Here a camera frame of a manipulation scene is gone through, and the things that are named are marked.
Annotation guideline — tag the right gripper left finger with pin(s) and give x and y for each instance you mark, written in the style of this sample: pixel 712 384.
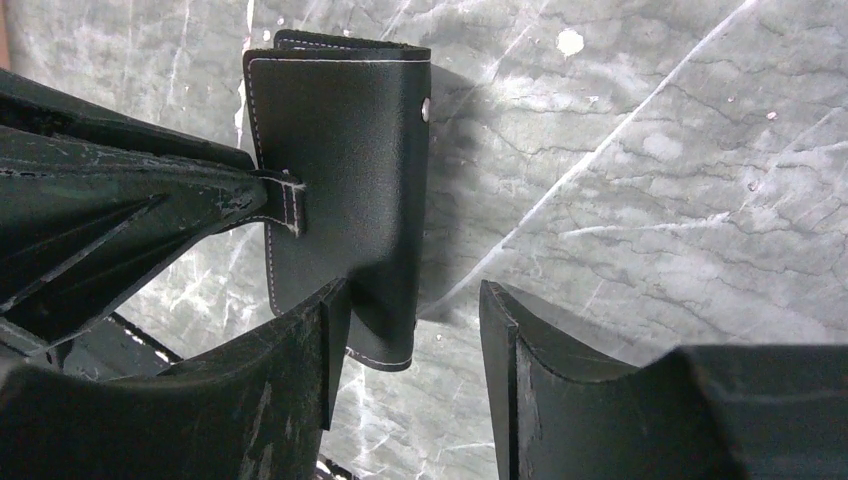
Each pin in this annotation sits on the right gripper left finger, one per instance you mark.
pixel 255 407

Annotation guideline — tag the black card holder wallet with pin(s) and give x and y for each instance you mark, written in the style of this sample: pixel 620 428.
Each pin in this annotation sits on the black card holder wallet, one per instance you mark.
pixel 341 127

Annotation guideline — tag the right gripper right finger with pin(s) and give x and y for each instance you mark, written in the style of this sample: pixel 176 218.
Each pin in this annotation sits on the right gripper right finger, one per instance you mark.
pixel 563 410

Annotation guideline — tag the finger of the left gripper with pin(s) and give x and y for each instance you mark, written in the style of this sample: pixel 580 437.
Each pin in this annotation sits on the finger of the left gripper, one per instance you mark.
pixel 33 107
pixel 85 226

